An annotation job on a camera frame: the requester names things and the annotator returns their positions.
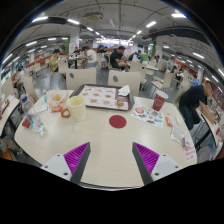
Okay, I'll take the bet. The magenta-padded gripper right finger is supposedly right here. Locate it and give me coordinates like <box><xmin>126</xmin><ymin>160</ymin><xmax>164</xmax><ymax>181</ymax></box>
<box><xmin>131</xmin><ymin>141</ymin><xmax>183</xmax><ymax>186</ymax></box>

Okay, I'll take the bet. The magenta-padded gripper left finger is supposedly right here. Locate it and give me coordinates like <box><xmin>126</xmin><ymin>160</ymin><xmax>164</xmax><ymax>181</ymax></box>
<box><xmin>39</xmin><ymin>141</ymin><xmax>92</xmax><ymax>185</ymax></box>

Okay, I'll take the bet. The clear blue-capped water bottle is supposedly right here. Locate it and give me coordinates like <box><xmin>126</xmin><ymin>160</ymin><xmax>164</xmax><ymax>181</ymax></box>
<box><xmin>19</xmin><ymin>94</ymin><xmax>45</xmax><ymax>134</ymax></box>

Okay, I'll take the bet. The clear wrapped packet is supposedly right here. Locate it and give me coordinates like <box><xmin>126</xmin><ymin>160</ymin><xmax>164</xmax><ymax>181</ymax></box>
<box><xmin>170</xmin><ymin>125</ymin><xmax>187</xmax><ymax>148</ymax></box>

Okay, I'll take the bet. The colourful printed flyer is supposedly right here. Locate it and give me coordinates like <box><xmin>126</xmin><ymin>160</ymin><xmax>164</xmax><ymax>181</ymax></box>
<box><xmin>130</xmin><ymin>103</ymin><xmax>165</xmax><ymax>129</ymax></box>

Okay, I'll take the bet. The small red sachet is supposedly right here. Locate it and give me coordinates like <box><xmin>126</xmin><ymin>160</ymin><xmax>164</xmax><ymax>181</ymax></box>
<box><xmin>164</xmin><ymin>116</ymin><xmax>174</xmax><ymax>128</ymax></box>

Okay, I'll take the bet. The white printed paper slip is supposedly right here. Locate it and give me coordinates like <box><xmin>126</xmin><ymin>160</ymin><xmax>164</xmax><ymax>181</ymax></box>
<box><xmin>182</xmin><ymin>139</ymin><xmax>198</xmax><ymax>163</ymax></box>

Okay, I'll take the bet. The flat round red coaster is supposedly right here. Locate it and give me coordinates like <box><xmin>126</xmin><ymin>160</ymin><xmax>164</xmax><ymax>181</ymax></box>
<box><xmin>108</xmin><ymin>114</ymin><xmax>128</xmax><ymax>130</ymax></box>

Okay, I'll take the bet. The small red sauce packet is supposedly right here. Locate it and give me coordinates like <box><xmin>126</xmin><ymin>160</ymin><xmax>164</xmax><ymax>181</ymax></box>
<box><xmin>50</xmin><ymin>105</ymin><xmax>64</xmax><ymax>113</ymax></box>

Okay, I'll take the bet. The red paper cup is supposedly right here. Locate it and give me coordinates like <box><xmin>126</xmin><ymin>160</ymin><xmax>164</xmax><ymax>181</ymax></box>
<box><xmin>151</xmin><ymin>89</ymin><xmax>170</xmax><ymax>112</ymax></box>

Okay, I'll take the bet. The printed paper tray liner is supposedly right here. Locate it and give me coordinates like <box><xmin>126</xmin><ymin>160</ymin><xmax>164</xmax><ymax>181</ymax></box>
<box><xmin>78</xmin><ymin>85</ymin><xmax>130</xmax><ymax>111</ymax></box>

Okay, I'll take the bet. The beige neighbouring table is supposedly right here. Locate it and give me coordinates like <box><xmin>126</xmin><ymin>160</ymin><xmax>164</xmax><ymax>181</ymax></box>
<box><xmin>199</xmin><ymin>106</ymin><xmax>224</xmax><ymax>148</ymax></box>
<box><xmin>0</xmin><ymin>94</ymin><xmax>21</xmax><ymax>138</ymax></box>

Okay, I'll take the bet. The crumpled white napkin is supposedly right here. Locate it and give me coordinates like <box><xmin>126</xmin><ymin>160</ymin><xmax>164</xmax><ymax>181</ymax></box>
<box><xmin>117</xmin><ymin>84</ymin><xmax>132</xmax><ymax>98</ymax></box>

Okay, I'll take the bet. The person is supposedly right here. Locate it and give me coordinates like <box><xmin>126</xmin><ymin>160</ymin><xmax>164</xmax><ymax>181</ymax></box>
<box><xmin>178</xmin><ymin>80</ymin><xmax>218</xmax><ymax>132</ymax></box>
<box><xmin>189</xmin><ymin>74</ymin><xmax>200</xmax><ymax>88</ymax></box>
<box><xmin>82</xmin><ymin>45</ymin><xmax>99</xmax><ymax>69</ymax></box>
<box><xmin>49</xmin><ymin>49</ymin><xmax>62</xmax><ymax>74</ymax></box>
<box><xmin>13</xmin><ymin>66</ymin><xmax>28</xmax><ymax>91</ymax></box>
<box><xmin>109</xmin><ymin>45</ymin><xmax>131</xmax><ymax>72</ymax></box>

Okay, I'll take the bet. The beige chair with round hole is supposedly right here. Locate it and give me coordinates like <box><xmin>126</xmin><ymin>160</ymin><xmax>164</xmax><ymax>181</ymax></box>
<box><xmin>107</xmin><ymin>69</ymin><xmax>142</xmax><ymax>98</ymax></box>
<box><xmin>65</xmin><ymin>67</ymin><xmax>98</xmax><ymax>91</ymax></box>

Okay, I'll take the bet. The group of beige chairs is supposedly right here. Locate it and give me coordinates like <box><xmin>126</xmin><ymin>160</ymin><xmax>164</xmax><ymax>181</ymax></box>
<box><xmin>0</xmin><ymin>56</ymin><xmax>193</xmax><ymax>104</ymax></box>

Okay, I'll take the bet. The group of ceiling lights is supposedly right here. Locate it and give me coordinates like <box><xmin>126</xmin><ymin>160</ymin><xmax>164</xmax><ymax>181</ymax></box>
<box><xmin>1</xmin><ymin>11</ymin><xmax>224</xmax><ymax>84</ymax></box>

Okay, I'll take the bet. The ceiling air conditioner unit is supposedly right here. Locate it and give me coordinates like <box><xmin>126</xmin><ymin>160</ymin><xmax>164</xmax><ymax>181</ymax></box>
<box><xmin>83</xmin><ymin>11</ymin><xmax>105</xmax><ymax>22</ymax></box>

